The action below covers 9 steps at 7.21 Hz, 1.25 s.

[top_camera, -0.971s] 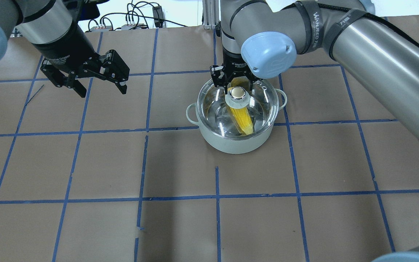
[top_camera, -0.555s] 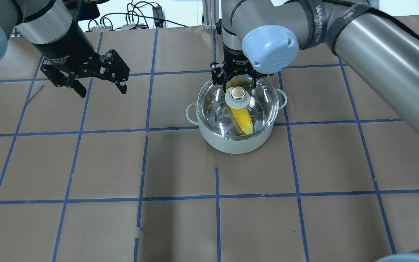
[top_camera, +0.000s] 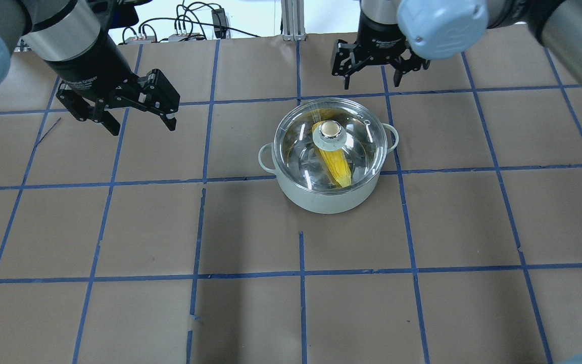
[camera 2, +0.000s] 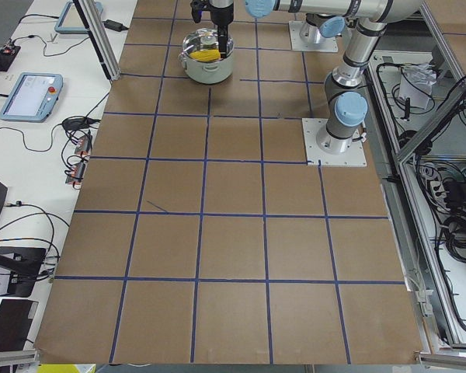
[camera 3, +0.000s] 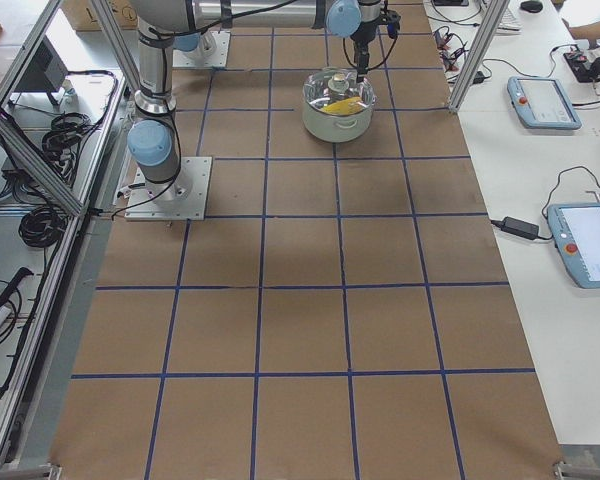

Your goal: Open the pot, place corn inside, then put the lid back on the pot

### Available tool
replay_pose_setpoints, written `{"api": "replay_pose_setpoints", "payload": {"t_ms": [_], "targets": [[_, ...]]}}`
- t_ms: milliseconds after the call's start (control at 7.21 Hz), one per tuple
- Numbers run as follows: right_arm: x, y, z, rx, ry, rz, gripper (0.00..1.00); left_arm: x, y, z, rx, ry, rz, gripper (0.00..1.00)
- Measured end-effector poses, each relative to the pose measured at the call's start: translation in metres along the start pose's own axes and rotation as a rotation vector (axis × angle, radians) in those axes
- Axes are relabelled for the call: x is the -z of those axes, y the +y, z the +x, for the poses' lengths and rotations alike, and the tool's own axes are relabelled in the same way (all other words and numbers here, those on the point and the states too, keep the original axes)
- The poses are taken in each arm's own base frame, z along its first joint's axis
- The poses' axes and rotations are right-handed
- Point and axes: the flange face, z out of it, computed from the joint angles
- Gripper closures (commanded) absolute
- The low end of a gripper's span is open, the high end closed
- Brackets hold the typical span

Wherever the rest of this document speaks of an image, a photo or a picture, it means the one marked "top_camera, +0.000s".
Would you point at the brown paper table mat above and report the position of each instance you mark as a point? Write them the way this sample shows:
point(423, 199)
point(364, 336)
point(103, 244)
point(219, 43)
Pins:
point(176, 247)

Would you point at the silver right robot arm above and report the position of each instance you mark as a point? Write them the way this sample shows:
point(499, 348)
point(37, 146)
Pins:
point(408, 35)

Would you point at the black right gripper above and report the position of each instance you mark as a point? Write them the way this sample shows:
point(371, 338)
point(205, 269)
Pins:
point(378, 34)

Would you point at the yellow corn cob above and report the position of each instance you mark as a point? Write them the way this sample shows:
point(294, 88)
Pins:
point(330, 138)

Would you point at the glass pot lid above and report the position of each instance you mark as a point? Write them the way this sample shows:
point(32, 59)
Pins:
point(330, 144)

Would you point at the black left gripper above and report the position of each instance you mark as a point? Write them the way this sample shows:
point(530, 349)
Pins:
point(90, 65)

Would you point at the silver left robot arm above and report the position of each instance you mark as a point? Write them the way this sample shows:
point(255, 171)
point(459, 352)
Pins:
point(72, 38)

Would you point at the aluminium frame post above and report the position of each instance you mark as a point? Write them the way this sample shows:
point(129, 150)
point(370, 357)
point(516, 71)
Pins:
point(292, 20)

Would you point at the pale green steel pot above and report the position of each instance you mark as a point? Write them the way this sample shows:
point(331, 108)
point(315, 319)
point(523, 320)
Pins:
point(326, 199)

